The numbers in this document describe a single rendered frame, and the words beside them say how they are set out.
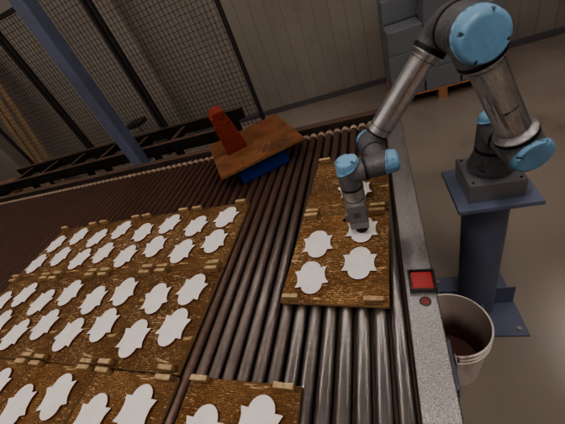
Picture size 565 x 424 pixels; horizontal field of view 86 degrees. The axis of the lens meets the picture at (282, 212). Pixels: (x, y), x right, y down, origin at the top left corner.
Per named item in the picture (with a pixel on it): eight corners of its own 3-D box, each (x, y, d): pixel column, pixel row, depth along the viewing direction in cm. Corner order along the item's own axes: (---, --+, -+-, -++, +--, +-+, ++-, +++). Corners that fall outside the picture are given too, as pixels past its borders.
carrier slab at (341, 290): (388, 214, 117) (388, 210, 116) (389, 309, 89) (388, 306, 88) (304, 219, 131) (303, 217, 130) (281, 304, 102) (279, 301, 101)
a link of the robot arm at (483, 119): (501, 132, 111) (508, 97, 102) (525, 150, 101) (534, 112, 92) (467, 141, 113) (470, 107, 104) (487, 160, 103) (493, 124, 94)
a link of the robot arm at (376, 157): (389, 137, 98) (356, 147, 100) (400, 155, 89) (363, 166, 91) (391, 157, 102) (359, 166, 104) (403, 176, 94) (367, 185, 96)
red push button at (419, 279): (430, 273, 93) (430, 271, 92) (434, 290, 89) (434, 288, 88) (410, 274, 95) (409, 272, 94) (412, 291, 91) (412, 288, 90)
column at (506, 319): (500, 274, 178) (523, 148, 126) (530, 336, 151) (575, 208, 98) (430, 279, 191) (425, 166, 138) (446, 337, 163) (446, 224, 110)
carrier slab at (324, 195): (388, 155, 146) (388, 151, 145) (389, 212, 118) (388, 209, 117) (319, 165, 160) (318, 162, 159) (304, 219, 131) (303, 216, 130)
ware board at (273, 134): (276, 116, 205) (275, 113, 204) (304, 139, 165) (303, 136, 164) (209, 148, 201) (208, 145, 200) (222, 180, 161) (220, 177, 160)
